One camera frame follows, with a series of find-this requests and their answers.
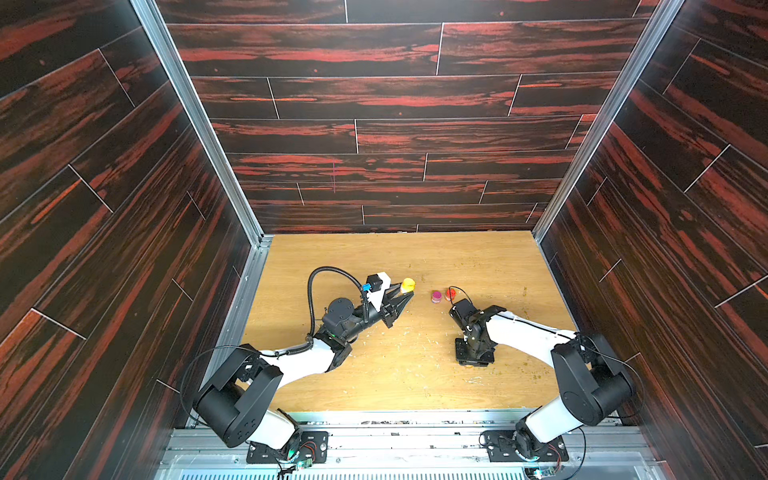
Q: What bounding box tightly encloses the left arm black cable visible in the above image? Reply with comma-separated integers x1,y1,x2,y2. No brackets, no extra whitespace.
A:
305,266,367,343

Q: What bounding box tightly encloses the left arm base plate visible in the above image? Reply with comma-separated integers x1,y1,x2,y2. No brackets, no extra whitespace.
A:
246,430,329,468

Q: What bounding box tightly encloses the aluminium front rail frame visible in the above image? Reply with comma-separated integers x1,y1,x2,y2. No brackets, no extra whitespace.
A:
155,409,672,479

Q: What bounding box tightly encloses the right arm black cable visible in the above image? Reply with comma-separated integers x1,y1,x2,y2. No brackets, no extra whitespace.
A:
446,285,646,480

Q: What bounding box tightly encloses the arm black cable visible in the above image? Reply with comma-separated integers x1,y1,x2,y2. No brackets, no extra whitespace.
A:
446,285,646,480
305,266,367,343

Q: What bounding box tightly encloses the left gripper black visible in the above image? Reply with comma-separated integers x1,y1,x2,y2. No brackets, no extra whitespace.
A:
338,284,409,345

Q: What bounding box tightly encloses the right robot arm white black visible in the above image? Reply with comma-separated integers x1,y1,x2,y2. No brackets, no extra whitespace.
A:
450,298,636,462

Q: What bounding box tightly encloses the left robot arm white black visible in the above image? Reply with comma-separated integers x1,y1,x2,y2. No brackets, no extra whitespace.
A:
192,284,414,455

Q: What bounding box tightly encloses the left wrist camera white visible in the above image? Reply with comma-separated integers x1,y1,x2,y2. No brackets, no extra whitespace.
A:
363,272,391,312

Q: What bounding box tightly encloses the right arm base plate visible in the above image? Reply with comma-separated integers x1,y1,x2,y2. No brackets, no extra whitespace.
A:
479,430,569,463

